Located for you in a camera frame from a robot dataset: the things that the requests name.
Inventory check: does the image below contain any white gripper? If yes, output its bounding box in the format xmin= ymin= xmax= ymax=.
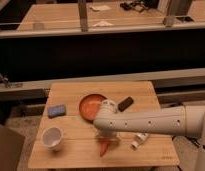
xmin=96 ymin=130 xmax=120 ymax=143

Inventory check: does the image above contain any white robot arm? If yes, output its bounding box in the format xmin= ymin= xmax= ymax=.
xmin=93 ymin=100 xmax=205 ymax=171

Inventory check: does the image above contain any small white bottle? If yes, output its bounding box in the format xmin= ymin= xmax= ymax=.
xmin=131 ymin=133 xmax=148 ymax=149

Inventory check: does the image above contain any black rectangular block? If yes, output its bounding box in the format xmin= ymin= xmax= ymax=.
xmin=118 ymin=97 xmax=134 ymax=112

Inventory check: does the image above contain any orange bowl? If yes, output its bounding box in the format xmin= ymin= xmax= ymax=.
xmin=79 ymin=94 xmax=106 ymax=122

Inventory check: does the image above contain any white cup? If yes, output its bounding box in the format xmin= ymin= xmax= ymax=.
xmin=41 ymin=127 xmax=62 ymax=151

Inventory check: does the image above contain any blue sponge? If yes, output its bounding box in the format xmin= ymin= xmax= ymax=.
xmin=47 ymin=105 xmax=66 ymax=118

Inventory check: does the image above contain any cardboard box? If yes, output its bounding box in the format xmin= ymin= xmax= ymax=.
xmin=0 ymin=124 xmax=25 ymax=171

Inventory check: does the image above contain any crumpled white paper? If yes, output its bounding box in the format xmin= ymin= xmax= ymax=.
xmin=93 ymin=20 xmax=113 ymax=27

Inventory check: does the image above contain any white paper on far table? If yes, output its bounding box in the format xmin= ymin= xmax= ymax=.
xmin=90 ymin=5 xmax=111 ymax=11

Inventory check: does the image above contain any black tool on far table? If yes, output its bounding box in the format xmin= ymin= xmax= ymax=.
xmin=120 ymin=0 xmax=149 ymax=13

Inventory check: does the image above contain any metal post left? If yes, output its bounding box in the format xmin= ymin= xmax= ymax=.
xmin=78 ymin=0 xmax=88 ymax=32

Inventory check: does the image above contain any metal post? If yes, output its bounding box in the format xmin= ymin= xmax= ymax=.
xmin=78 ymin=0 xmax=88 ymax=32
xmin=163 ymin=0 xmax=193 ymax=27

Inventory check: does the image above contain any metal post right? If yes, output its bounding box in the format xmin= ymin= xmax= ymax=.
xmin=163 ymin=0 xmax=193 ymax=27

